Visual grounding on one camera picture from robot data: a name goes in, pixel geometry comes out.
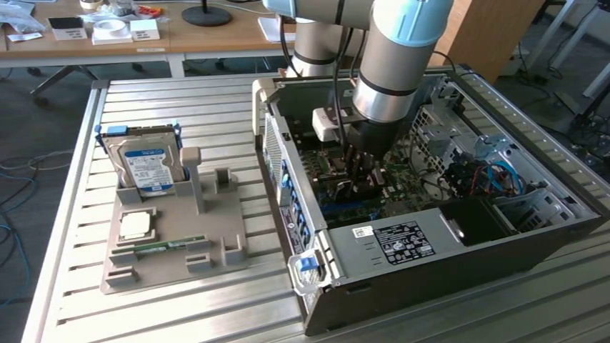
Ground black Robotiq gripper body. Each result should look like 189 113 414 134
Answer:
346 119 401 159

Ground black graphics card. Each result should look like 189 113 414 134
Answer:
332 180 382 205

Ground CPU socket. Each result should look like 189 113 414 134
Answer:
324 149 349 176

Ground green motherboard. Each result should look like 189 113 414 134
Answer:
300 142 448 224

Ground blue expansion slot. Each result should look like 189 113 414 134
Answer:
320 202 366 215

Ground perforated metal drive cage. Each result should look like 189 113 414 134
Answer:
408 103 521 179

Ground grey power supply unit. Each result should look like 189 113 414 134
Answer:
329 209 466 279

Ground black plastic shroud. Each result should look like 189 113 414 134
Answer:
438 198 521 247

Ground blue case latch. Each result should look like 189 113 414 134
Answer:
296 255 318 274

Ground open black PC case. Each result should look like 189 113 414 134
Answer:
252 64 610 337

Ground brown cardboard box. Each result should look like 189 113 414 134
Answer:
276 14 298 35

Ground white paper stack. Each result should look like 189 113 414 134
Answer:
258 16 298 44

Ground silver metal disk bay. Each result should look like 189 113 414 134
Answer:
490 185 579 233

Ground wooden cabinet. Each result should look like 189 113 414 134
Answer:
426 0 548 83

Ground grey plastic parts rack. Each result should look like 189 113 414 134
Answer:
99 146 253 296

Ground hard disk with blue carrier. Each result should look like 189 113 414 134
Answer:
95 121 187 197

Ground green RAM stick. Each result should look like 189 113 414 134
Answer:
133 236 207 254

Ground silver CPU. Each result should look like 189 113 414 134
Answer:
119 212 157 241

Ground black round lamp base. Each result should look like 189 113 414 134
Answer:
182 0 234 26

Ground white desk legs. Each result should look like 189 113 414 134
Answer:
526 0 610 97

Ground plain white box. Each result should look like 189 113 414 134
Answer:
129 19 159 42

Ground flat white box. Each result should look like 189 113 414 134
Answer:
91 26 134 46

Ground white tape roll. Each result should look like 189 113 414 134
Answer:
94 19 130 36

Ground grey leg with caster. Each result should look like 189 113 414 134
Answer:
29 65 99 106

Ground white box black top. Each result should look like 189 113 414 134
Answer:
47 16 89 41

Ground white paper label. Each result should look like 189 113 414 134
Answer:
7 31 45 43

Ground clear plastic bag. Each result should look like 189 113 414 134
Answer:
0 0 47 33

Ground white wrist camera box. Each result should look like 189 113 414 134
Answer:
312 106 357 142

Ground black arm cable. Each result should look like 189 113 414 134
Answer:
280 0 369 151

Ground blue wire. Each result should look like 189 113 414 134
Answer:
493 162 525 196
485 166 502 194

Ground black cable over case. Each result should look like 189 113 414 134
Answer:
432 51 478 78

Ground wooden desk white frame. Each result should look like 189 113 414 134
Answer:
0 0 187 78
166 0 430 78

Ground blue floor cable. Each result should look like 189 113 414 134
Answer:
0 171 38 308

